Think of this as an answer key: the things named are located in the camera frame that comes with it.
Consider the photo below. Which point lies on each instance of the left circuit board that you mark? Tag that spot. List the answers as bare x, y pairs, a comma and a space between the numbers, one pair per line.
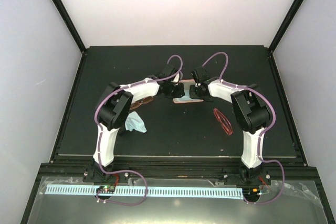
105, 189

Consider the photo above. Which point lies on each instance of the black frame post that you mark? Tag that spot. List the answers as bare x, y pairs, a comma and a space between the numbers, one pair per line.
69, 24
296, 4

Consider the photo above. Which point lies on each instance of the circuit board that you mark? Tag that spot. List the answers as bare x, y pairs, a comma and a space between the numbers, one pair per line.
105, 189
256, 191

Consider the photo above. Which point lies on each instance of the right circuit board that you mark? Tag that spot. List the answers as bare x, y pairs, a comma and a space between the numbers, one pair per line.
256, 191

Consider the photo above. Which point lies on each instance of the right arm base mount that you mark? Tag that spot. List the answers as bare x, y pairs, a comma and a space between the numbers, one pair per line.
236, 178

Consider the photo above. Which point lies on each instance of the left black frame post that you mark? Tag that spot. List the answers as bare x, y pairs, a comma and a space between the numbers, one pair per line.
69, 24

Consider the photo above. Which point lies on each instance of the pink glasses case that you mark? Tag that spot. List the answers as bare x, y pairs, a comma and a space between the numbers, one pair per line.
187, 83

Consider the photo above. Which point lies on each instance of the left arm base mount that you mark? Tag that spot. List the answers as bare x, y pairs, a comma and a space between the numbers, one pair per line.
93, 174

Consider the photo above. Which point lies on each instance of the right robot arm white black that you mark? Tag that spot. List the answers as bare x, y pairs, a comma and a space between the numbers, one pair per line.
252, 111

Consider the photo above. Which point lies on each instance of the light blue cleaning cloth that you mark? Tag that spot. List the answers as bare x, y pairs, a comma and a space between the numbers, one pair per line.
135, 123

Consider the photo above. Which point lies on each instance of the white slotted cable duct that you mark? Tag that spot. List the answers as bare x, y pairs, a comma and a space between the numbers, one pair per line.
139, 191

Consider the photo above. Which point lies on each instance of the right black frame post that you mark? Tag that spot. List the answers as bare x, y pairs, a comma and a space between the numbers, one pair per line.
296, 4

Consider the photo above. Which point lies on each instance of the brown sunglasses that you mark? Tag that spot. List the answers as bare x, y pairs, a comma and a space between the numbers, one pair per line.
141, 102

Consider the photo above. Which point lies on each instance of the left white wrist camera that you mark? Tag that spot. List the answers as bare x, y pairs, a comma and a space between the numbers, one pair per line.
177, 78

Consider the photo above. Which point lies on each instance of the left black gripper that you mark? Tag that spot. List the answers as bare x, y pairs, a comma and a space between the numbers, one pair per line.
180, 93

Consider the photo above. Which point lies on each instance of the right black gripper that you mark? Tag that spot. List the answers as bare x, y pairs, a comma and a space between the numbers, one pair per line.
193, 96

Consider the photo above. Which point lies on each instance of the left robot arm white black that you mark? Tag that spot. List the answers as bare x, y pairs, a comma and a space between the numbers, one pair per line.
113, 109

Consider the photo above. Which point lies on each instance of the red sunglasses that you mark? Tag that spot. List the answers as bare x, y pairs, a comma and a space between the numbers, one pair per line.
224, 122

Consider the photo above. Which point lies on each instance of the clear plastic sheet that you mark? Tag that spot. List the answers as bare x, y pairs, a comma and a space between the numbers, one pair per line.
175, 201

